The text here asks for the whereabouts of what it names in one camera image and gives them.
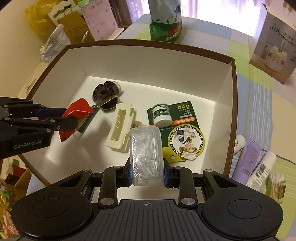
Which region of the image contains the yellow plastic bag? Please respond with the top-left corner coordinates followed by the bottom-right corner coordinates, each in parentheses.
top-left (25, 0), bottom-right (61, 36)

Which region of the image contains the clear floss pick box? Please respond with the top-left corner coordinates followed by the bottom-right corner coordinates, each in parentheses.
top-left (129, 126), bottom-right (164, 186)

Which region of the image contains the humidifier cardboard box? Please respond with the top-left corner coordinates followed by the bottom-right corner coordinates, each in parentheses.
top-left (249, 3), bottom-right (295, 84)

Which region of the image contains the green balm blister card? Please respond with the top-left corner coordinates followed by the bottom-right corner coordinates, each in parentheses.
top-left (147, 101), bottom-right (205, 163)

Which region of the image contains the green cartoon snack bag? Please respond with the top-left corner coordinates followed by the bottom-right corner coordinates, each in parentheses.
top-left (148, 0), bottom-right (182, 42)

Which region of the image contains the white barcode tube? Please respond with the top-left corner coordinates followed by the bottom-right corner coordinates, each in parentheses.
top-left (246, 151), bottom-right (276, 191)

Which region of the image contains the purple lotion tube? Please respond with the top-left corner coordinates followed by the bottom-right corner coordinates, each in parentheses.
top-left (230, 137), bottom-right (262, 184)

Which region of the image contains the large brown white box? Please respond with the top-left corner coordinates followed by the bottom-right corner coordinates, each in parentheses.
top-left (21, 40), bottom-right (238, 185)

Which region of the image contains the red snack packet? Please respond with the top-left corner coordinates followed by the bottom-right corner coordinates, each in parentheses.
top-left (59, 98), bottom-right (93, 142)

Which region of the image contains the dark velvet scrunchie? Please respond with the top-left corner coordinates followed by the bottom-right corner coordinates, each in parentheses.
top-left (92, 81), bottom-right (121, 111)

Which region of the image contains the small white bottle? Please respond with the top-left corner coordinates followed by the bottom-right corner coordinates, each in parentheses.
top-left (233, 135), bottom-right (246, 154)

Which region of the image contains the cotton swab pack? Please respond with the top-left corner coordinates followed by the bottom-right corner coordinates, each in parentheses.
top-left (265, 173), bottom-right (287, 205)

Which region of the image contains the small brown cardboard box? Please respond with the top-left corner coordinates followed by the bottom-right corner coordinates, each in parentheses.
top-left (58, 11), bottom-right (94, 44)

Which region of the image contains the crumpled clear plastic bag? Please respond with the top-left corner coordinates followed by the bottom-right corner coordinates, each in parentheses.
top-left (40, 24), bottom-right (71, 64)

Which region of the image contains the cream hair claw clip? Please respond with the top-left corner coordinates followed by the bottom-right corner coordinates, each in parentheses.
top-left (104, 103), bottom-right (142, 153)

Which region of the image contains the white cutout cardboard holder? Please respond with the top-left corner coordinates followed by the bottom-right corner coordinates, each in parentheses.
top-left (48, 0), bottom-right (82, 26)

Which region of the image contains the pink paper bag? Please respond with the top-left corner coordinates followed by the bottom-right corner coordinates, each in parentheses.
top-left (81, 0), bottom-right (118, 41)

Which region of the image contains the dark green small tube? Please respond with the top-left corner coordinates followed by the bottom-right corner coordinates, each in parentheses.
top-left (74, 105), bottom-right (99, 139)

